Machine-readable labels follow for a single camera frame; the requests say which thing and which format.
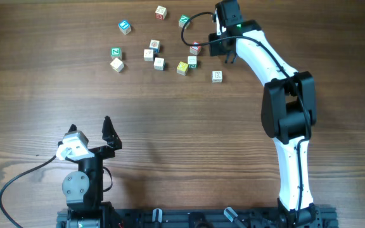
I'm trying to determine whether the wooden K letter block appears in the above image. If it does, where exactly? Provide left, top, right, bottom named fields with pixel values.
left=212, top=71, right=223, bottom=83

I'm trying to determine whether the red I letter block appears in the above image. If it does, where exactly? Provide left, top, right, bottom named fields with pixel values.
left=189, top=41, right=202, bottom=56

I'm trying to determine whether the green sided wooden block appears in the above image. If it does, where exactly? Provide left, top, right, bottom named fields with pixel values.
left=188, top=56, right=198, bottom=68

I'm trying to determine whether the wooden fish nine block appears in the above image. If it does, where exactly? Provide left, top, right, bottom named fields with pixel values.
left=153, top=57, right=165, bottom=71

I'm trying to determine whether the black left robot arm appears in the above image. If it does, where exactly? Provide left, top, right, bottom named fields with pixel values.
left=56, top=116, right=122, bottom=212

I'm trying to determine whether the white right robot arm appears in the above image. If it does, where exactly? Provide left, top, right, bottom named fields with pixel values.
left=208, top=1, right=317, bottom=227

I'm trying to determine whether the green N block top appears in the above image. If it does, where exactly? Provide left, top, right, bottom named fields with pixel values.
left=179, top=15, right=189, bottom=28

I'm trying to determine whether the yellow letter block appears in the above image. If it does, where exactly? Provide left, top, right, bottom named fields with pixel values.
left=177, top=61, right=189, bottom=75

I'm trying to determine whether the red letter block top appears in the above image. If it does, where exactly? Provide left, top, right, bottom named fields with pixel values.
left=155, top=6, right=167, bottom=20

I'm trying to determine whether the plain wooden block left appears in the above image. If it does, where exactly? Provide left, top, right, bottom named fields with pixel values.
left=110, top=58, right=125, bottom=72

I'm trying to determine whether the blue sided picture block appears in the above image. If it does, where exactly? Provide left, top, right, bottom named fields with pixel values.
left=149, top=40, right=160, bottom=53

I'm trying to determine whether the wooden picture block centre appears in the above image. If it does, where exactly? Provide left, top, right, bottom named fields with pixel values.
left=143, top=49, right=155, bottom=61

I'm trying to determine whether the green Z letter block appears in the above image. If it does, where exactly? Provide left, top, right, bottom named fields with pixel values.
left=110, top=47, right=122, bottom=60

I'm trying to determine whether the blue I letter block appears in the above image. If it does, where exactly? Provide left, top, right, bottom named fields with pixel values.
left=118, top=20, right=131, bottom=35

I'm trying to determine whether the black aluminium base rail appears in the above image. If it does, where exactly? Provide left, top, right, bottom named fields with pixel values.
left=56, top=202, right=339, bottom=228

